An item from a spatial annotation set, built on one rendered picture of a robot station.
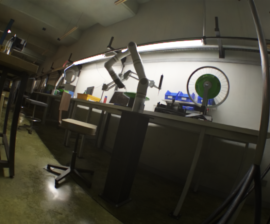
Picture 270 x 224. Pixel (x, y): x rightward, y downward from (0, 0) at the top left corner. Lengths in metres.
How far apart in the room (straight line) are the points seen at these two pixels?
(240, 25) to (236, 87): 1.25
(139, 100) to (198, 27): 2.18
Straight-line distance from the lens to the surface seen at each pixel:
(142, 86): 1.22
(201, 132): 1.22
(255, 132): 1.18
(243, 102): 2.20
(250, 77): 2.34
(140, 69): 1.32
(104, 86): 2.03
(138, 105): 1.19
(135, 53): 1.38
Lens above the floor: 0.78
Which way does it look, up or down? 4 degrees up
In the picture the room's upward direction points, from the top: 14 degrees clockwise
